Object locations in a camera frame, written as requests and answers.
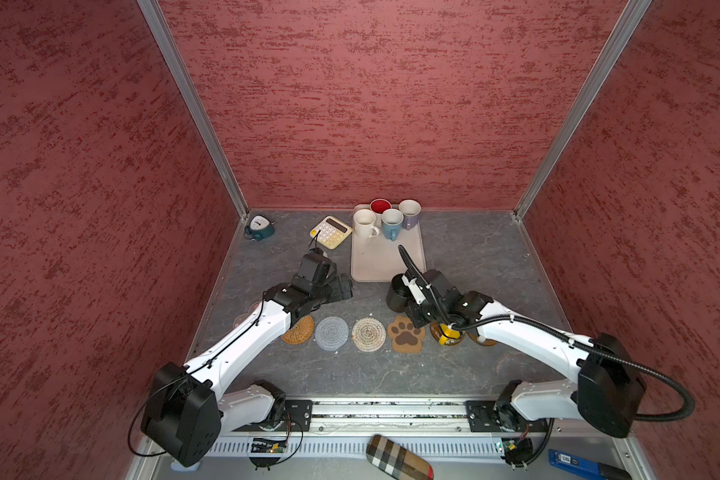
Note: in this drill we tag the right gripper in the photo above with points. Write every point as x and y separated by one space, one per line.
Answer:
413 313

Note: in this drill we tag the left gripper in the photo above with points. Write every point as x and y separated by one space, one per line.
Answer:
336 295

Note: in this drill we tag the black mug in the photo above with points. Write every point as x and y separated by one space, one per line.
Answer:
398 294

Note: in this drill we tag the dark brown glossy coaster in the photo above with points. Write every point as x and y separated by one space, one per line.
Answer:
444 342

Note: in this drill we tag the yellow mug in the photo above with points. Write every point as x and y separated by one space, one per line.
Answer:
447 333

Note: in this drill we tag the grey knitted coaster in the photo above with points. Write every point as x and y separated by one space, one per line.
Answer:
331 333

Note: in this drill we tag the paw shaped cork coaster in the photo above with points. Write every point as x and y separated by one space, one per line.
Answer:
404 336

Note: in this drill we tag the multicolour woven coaster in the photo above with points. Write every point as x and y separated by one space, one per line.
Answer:
368 334

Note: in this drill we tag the brown round coaster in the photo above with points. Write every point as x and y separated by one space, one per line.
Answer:
483 342

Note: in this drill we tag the woven rattan coaster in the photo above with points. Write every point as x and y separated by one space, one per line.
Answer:
301 332

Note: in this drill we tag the pink flower coaster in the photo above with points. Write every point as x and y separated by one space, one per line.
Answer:
252 311

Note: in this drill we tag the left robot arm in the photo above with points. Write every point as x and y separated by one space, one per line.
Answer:
212 372

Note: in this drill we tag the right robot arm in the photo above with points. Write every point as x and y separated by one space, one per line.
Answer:
597 384

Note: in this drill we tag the beige serving tray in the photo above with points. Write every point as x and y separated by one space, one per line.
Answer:
376 259

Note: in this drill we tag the yellow calculator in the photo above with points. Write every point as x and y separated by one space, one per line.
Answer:
331 232

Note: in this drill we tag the white mug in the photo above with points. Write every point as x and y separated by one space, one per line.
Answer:
365 223

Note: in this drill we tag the blue mug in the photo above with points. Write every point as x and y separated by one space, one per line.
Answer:
392 223

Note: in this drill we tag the red inside mug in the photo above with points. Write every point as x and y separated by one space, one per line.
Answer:
379 206

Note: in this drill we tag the lilac mug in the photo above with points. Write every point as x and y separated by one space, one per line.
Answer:
411 210

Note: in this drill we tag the teal kitchen timer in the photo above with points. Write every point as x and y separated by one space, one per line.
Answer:
259 228

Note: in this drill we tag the plaid glasses case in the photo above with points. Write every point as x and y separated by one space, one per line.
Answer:
396 461

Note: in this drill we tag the blue tool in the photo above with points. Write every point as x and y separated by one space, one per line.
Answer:
584 468

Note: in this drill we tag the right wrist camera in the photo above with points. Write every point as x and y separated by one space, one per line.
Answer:
416 286

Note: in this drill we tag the aluminium front rail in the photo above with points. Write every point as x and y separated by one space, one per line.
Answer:
390 414

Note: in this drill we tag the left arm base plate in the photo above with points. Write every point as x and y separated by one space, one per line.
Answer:
294 413

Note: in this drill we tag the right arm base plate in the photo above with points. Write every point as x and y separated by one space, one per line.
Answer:
486 417

